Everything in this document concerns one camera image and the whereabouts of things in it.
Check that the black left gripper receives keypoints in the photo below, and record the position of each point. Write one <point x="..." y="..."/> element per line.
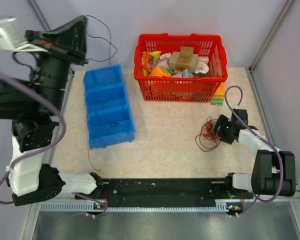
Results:
<point x="70" y="41"/>

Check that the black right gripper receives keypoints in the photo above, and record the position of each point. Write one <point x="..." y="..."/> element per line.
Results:
<point x="222" y="121"/>

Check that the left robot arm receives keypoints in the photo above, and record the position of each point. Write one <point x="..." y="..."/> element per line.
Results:
<point x="34" y="107"/>

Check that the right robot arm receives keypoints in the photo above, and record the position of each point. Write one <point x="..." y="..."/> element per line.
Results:
<point x="273" y="168"/>

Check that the colourful sponge pack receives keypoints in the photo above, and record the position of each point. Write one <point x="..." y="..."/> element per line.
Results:
<point x="219" y="95"/>

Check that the red plastic shopping basket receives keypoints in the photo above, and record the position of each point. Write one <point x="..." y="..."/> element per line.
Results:
<point x="200" y="88"/>

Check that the teal sponge package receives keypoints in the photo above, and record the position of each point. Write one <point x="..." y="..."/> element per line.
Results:
<point x="187" y="74"/>

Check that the brown cardboard box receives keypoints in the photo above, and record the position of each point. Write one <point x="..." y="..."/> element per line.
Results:
<point x="185" y="59"/>

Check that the orange sponge daddy box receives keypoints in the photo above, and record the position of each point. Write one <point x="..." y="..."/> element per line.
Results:
<point x="161" y="72"/>

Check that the blue plastic compartment bin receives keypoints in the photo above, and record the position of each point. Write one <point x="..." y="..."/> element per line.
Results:
<point x="108" y="113"/>

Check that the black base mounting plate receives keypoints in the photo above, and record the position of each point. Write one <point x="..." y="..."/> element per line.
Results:
<point x="167" y="192"/>

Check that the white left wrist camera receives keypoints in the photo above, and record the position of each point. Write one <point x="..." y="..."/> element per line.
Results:
<point x="11" y="38"/>

